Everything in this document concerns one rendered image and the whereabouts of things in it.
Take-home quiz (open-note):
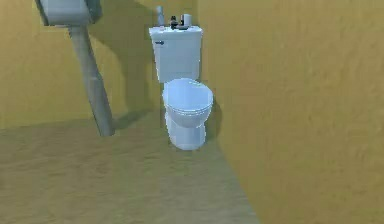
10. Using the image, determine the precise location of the grey spray bottle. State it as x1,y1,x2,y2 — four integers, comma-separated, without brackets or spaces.
156,5,166,28

